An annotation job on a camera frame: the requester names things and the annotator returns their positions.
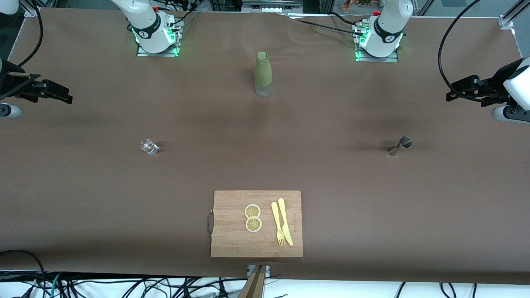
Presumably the steel jigger measuring cup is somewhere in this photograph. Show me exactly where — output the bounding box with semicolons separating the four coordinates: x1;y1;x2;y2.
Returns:
387;136;413;157

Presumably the orange plastic object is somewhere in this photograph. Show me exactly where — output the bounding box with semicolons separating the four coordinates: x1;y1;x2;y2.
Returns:
342;0;379;11

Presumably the green sleeved glass bottle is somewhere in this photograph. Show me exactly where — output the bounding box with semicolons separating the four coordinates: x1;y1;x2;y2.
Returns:
254;51;273;97

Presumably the white power strip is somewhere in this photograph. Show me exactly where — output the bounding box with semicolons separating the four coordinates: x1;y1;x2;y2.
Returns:
242;0;303;13

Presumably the yellow plastic knife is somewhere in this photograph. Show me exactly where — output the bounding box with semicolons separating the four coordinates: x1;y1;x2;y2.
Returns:
278;198;294;246

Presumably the yellow plastic fork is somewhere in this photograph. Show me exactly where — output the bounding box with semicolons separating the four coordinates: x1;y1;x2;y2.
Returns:
271;202;286;247

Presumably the wooden cutting board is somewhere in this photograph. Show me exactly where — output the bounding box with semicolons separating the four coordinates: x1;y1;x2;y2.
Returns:
207;190;304;258

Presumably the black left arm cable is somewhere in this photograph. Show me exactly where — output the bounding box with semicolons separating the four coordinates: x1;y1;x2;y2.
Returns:
438;0;483;103

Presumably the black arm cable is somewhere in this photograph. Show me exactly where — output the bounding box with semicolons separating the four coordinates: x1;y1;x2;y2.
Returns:
17;6;44;67
438;0;483;103

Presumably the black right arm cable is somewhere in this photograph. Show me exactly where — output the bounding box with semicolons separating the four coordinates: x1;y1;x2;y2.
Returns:
17;6;44;67

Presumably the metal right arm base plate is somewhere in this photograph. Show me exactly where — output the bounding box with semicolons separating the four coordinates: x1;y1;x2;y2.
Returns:
137;17;182;57

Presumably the black cable bundle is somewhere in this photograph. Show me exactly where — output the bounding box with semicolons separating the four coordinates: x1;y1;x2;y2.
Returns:
164;0;199;34

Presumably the black power cable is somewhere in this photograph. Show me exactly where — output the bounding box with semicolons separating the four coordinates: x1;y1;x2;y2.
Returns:
288;12;367;38

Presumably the black looped cable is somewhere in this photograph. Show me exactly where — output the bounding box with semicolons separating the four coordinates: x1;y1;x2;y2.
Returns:
0;250;47;298

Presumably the teal cable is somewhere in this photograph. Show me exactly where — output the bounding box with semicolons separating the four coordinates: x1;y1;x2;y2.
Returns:
39;272;63;298

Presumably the wooden post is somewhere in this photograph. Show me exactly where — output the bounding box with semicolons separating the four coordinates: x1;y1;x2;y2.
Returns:
238;265;267;298

